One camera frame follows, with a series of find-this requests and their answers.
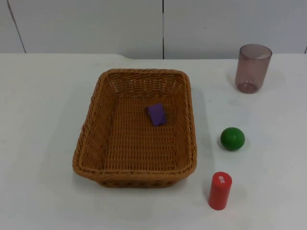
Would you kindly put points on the purple triangular block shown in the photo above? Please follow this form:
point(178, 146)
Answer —
point(157, 115)

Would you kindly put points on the brown wicker basket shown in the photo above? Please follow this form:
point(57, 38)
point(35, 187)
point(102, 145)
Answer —
point(136, 134)

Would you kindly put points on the green ball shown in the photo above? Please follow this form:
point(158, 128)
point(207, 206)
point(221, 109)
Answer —
point(232, 139)

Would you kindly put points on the red cylinder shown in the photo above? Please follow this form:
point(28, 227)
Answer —
point(219, 191)

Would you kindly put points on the clear cup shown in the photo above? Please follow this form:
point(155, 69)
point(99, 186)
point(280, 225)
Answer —
point(253, 69)

